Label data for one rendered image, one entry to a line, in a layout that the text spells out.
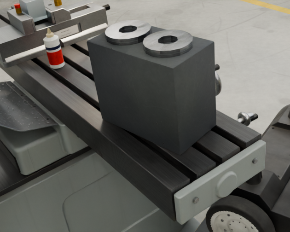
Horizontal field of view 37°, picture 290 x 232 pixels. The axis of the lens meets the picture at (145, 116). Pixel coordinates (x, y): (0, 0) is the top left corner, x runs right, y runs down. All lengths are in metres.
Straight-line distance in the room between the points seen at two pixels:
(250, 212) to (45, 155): 0.57
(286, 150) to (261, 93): 1.42
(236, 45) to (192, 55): 2.69
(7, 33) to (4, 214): 0.51
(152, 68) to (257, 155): 0.27
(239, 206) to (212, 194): 0.42
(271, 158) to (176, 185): 0.68
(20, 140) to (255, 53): 2.43
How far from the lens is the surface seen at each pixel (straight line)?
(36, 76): 1.20
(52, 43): 1.18
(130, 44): 0.82
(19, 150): 1.13
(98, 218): 1.39
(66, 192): 1.25
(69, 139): 1.14
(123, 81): 0.83
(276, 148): 1.45
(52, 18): 1.30
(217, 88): 1.61
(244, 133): 0.87
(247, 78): 3.00
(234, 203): 1.25
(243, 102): 2.74
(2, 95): 1.28
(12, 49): 1.29
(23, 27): 1.28
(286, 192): 1.33
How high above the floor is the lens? 1.49
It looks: 34 degrees down
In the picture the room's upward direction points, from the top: 8 degrees counter-clockwise
